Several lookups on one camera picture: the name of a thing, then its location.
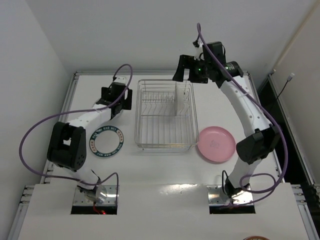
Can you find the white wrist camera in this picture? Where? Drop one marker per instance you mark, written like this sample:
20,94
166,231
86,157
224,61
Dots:
120,79
198,49

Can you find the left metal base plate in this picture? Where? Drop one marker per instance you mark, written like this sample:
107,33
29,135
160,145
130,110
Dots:
102,195

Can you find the metal base plate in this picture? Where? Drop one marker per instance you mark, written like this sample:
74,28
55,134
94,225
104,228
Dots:
102,195
216,197

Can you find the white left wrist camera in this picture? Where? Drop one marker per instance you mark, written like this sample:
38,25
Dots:
120,79

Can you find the green rimmed lettered plate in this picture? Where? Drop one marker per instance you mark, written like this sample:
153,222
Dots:
106,141

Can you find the brown round object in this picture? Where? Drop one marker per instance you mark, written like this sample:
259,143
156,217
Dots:
256,237

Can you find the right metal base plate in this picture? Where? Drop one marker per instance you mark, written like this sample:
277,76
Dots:
216,197

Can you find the white plate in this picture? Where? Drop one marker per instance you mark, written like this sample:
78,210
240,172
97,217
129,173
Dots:
179,93

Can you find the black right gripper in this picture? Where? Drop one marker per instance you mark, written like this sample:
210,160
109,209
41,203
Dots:
186,68

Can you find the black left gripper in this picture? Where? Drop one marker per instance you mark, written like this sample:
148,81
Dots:
126,100

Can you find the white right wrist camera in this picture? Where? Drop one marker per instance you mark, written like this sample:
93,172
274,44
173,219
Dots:
198,49

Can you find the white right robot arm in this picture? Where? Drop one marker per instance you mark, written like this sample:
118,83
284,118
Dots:
261,136

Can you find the pink plate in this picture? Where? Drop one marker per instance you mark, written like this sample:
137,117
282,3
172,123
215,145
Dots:
216,144

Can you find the metal wire dish rack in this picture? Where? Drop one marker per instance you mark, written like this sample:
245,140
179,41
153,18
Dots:
156,126

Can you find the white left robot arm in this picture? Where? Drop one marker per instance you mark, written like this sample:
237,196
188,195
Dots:
68,143

